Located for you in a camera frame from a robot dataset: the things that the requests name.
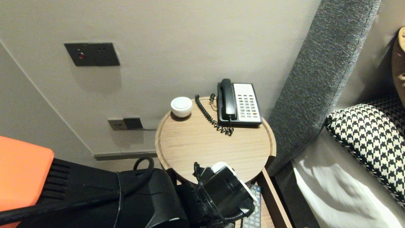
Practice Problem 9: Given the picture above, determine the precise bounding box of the wooden curved-front drawer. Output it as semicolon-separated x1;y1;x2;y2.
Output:
234;168;293;228

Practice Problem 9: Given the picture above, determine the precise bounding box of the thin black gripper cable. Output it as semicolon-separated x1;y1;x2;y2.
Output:
193;162;255;222

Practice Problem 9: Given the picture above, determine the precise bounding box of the dark wall switch panel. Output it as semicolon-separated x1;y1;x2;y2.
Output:
64;42;120;67

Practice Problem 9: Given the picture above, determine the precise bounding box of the grey fabric headboard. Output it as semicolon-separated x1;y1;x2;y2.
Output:
267;0;382;176

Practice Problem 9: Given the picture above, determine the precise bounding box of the black coiled telephone cord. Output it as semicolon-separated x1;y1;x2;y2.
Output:
195;94;234;136

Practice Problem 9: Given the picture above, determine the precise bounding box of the black white houndstooth pillow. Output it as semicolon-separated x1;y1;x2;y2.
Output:
325;97;405;208

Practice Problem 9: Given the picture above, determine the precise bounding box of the white bedding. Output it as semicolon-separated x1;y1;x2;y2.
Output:
291;127;405;228

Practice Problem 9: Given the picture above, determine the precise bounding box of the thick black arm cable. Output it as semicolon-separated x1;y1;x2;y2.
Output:
0;156;155;225

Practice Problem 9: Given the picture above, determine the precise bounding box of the black and white wrist camera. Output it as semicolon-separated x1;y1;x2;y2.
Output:
194;161;259;219

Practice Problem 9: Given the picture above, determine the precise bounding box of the dark grey bed base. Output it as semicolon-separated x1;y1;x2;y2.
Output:
274;161;320;228

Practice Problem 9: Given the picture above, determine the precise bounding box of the grey wall socket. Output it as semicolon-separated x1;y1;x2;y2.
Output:
108;118;128;131

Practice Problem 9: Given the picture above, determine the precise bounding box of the black and white desk telephone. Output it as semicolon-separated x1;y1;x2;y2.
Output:
217;82;263;128

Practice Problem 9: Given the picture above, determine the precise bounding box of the white round bowl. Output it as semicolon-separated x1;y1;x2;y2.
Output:
171;96;193;118

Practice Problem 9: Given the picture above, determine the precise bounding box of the round wooden side table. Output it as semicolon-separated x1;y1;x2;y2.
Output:
155;97;277;185

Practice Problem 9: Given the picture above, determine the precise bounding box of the black telephone handset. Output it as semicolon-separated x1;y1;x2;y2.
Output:
219;79;237;121

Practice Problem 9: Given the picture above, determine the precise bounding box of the beige upholstered headboard panel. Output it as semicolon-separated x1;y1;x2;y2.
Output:
335;0;405;111

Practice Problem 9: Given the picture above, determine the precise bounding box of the tan brown cushion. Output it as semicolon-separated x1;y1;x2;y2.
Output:
392;27;405;108

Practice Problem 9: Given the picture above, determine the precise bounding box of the grey brown baseboard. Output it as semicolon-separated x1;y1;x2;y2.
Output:
94;151;159;161

